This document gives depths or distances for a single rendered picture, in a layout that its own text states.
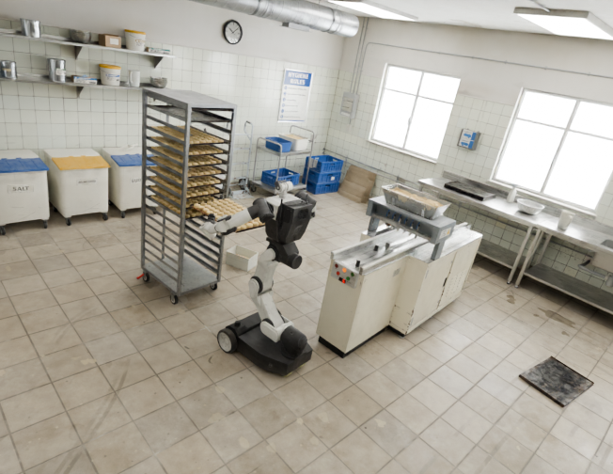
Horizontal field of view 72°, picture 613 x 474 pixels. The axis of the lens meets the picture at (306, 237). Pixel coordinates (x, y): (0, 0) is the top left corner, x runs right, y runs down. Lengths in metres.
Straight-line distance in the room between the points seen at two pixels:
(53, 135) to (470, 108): 5.59
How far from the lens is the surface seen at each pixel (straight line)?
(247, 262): 4.71
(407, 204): 3.84
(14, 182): 5.38
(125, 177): 5.70
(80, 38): 5.69
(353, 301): 3.43
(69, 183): 5.51
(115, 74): 5.81
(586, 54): 6.51
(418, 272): 3.86
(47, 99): 5.93
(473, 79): 6.96
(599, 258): 5.88
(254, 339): 3.52
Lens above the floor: 2.32
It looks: 23 degrees down
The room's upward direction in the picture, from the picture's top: 10 degrees clockwise
